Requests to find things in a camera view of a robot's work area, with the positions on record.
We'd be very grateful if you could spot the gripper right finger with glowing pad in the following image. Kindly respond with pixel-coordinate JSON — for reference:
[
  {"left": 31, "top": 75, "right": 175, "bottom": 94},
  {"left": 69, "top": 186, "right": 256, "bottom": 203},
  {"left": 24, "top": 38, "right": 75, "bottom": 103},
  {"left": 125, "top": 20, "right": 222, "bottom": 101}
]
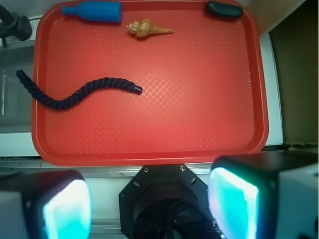
[{"left": 207, "top": 150, "right": 319, "bottom": 239}]

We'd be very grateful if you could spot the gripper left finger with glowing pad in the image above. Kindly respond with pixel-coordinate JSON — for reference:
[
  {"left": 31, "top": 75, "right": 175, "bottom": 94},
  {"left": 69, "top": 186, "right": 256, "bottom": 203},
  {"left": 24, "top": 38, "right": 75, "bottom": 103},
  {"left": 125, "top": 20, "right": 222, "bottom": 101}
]
[{"left": 0, "top": 170, "right": 93, "bottom": 239}]

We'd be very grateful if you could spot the red plastic tray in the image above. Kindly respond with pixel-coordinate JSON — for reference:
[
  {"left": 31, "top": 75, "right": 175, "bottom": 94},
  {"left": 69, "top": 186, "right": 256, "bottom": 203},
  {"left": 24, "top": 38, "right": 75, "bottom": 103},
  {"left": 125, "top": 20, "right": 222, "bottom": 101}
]
[{"left": 32, "top": 0, "right": 269, "bottom": 166}]

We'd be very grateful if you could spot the black clamp knob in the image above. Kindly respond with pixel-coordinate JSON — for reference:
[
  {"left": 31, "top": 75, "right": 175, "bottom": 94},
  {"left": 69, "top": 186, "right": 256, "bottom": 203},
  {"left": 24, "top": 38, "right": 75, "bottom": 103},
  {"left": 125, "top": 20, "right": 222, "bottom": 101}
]
[{"left": 0, "top": 5, "right": 32, "bottom": 48}]

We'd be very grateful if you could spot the blue plastic bottle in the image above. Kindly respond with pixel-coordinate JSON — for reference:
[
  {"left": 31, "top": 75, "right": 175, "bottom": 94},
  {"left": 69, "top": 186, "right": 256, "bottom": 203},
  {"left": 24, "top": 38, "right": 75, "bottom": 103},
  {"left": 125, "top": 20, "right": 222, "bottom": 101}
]
[{"left": 61, "top": 1, "right": 122, "bottom": 23}]

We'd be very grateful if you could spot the tan conch seashell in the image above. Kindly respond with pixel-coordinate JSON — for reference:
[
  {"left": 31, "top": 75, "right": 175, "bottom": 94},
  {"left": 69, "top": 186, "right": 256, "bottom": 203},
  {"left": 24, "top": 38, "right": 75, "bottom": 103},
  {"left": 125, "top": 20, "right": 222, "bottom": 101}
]
[{"left": 126, "top": 18, "right": 175, "bottom": 38}]

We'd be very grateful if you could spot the dark blue twisted rope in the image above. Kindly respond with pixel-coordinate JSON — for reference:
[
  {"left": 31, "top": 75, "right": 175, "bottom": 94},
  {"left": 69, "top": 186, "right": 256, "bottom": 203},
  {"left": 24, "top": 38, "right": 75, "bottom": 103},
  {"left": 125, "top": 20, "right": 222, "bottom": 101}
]
[{"left": 16, "top": 70, "right": 143, "bottom": 111}]

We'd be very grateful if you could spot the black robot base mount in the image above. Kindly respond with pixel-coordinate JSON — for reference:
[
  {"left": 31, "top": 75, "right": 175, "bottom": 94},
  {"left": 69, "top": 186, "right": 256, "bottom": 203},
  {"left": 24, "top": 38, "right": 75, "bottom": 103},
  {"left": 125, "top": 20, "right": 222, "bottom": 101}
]
[{"left": 119, "top": 165, "right": 221, "bottom": 239}]

